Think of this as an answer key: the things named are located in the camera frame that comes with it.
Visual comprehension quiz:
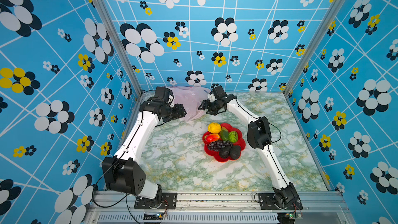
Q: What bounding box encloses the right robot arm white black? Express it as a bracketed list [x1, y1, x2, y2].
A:
[198, 92, 303, 210]

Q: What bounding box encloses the left green circuit board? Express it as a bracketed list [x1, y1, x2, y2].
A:
[143, 213, 167, 221]

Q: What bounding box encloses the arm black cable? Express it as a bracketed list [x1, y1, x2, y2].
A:
[236, 99, 283, 145]
[92, 89, 156, 224]

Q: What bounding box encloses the right green circuit board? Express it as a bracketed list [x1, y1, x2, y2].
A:
[278, 213, 295, 224]

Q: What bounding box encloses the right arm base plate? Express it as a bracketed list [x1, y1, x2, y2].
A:
[254, 193, 303, 211]

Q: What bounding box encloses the pink printed plastic bag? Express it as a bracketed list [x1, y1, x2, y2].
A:
[167, 87, 210, 122]

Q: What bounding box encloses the red yellow mango fruit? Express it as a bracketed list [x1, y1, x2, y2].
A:
[204, 133, 220, 144]

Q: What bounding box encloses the red flower-shaped plate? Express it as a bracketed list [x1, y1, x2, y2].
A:
[202, 123, 246, 162]

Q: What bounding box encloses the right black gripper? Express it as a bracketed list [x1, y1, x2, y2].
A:
[197, 100, 220, 115]

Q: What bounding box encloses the right aluminium corner post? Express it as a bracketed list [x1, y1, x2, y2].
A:
[284, 0, 346, 97]

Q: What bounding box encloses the dark avocado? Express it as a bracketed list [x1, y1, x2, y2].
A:
[219, 146, 232, 159]
[229, 145, 241, 160]

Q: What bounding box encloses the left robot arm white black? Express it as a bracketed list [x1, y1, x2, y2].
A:
[102, 99, 187, 208]

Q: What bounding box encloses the dark avocado right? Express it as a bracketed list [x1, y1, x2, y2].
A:
[229, 145, 241, 160]

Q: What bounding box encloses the aluminium corner post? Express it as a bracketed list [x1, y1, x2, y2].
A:
[284, 0, 346, 97]
[93, 0, 142, 96]

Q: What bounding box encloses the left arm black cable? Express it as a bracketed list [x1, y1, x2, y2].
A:
[92, 89, 156, 224]

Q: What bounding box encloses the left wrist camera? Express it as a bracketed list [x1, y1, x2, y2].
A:
[153, 87, 174, 104]

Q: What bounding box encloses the green orange papaya fruit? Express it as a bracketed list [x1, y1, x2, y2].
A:
[219, 127, 229, 142]

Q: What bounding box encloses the dark purple grape bunch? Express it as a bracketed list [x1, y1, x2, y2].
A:
[207, 140, 233, 152]

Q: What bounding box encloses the left aluminium corner post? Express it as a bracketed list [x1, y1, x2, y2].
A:
[93, 0, 142, 96]

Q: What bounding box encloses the green round fruit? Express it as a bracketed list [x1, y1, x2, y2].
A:
[228, 131, 239, 143]

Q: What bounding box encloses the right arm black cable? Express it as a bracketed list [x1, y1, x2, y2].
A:
[236, 99, 283, 145]

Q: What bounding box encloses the aluminium front rail frame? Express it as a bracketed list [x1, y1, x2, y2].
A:
[84, 191, 355, 224]

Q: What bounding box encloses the yellow lemon fruit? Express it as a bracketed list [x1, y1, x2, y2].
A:
[207, 122, 222, 134]

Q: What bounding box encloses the dark avocado left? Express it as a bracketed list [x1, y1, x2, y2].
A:
[219, 146, 232, 159]

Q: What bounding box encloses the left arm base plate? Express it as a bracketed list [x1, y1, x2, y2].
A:
[134, 192, 177, 210]

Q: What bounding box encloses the green circuit board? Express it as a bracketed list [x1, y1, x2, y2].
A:
[278, 213, 295, 224]
[143, 213, 167, 221]

